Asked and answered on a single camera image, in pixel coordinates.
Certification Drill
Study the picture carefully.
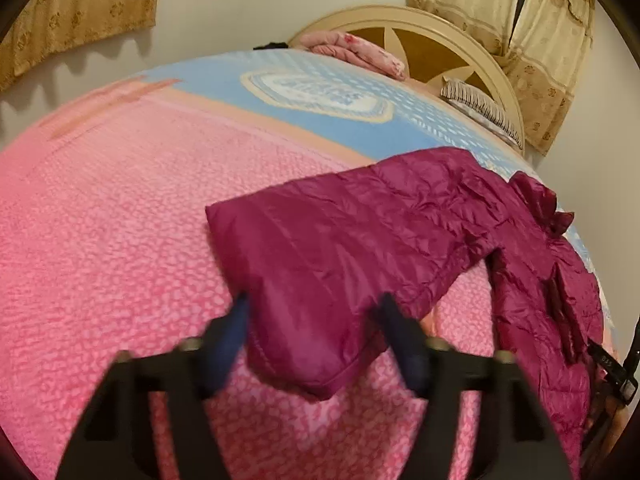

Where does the striped pillow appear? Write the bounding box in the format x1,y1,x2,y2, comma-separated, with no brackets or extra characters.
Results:
440,79,524,149

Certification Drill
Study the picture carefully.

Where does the pink and blue printed blanket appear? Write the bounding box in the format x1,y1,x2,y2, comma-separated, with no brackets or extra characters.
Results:
0,47,626,480

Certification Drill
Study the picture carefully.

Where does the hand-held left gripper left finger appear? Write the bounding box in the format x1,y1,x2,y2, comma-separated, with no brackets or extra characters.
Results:
55,293,252,480

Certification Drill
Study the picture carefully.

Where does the tan patterned wall curtain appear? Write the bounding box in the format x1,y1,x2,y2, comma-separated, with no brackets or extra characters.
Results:
0,0,161,93

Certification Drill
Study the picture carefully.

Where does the cream arched bed headboard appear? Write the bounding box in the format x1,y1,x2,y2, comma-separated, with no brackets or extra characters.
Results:
289,5,526,157

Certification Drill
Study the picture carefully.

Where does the pink floral folded quilt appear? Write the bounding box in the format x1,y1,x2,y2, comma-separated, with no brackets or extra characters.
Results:
300,30,408,81

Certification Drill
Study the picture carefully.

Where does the beige patterned window curtain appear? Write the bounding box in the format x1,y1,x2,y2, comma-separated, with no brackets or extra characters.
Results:
500,0,597,157
406,0,526,57

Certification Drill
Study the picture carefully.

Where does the magenta puffer jacket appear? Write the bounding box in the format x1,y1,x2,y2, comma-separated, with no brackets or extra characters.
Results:
205,146,606,480

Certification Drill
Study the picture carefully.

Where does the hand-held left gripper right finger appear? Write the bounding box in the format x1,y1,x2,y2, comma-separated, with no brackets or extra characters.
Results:
379,293,574,480

